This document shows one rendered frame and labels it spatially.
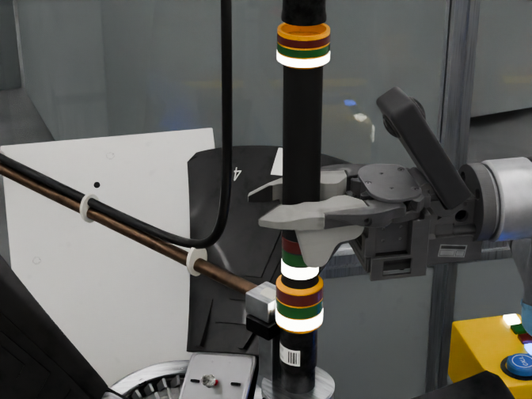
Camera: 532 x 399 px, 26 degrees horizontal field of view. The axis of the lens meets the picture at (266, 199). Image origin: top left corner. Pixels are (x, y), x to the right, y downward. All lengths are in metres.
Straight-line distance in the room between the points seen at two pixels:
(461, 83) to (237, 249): 0.73
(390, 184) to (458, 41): 0.80
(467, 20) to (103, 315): 0.75
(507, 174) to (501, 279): 0.99
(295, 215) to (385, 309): 1.01
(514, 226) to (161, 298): 0.50
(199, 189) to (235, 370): 0.22
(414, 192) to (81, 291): 0.52
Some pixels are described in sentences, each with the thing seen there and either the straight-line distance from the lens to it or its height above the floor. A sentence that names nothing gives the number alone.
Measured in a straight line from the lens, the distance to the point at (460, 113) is 1.85.
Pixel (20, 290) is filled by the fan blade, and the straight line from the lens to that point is 1.11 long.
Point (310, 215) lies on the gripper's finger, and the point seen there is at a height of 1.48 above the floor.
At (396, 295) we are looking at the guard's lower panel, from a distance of 1.97.
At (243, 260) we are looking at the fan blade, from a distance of 1.18.
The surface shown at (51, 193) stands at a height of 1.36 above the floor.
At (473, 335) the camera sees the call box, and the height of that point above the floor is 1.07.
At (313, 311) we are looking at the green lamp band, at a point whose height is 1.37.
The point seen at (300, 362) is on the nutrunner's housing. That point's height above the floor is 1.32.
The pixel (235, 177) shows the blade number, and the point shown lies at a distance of 1.23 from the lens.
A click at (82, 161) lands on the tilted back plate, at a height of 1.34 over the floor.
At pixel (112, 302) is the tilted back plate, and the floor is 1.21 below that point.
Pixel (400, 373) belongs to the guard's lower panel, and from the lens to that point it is 2.06.
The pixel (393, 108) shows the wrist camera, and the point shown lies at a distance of 0.98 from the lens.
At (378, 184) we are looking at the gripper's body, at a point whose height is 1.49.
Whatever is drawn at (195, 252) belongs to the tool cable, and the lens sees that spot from 1.14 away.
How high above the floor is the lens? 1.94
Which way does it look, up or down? 27 degrees down
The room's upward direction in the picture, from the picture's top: straight up
